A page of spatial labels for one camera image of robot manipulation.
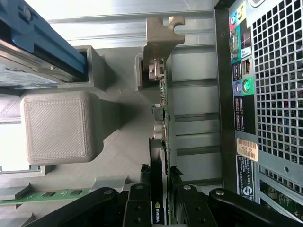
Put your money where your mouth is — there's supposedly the hard disk in blue caddy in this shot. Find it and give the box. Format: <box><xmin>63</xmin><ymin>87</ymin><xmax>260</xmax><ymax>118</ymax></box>
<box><xmin>0</xmin><ymin>0</ymin><xmax>87</xmax><ymax>89</ymax></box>

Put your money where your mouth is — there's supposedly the grey printed parts rack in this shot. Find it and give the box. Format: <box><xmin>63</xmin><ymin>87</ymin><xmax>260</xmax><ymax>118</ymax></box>
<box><xmin>0</xmin><ymin>44</ymin><xmax>176</xmax><ymax>227</ymax></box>

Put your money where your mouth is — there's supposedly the black open PC case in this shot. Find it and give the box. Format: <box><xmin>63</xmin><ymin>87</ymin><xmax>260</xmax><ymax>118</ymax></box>
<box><xmin>214</xmin><ymin>0</ymin><xmax>303</xmax><ymax>218</ymax></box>

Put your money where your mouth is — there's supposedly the green RAM stick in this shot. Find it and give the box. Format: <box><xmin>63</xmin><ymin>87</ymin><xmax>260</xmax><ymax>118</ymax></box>
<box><xmin>0</xmin><ymin>188</ymin><xmax>92</xmax><ymax>205</ymax></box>

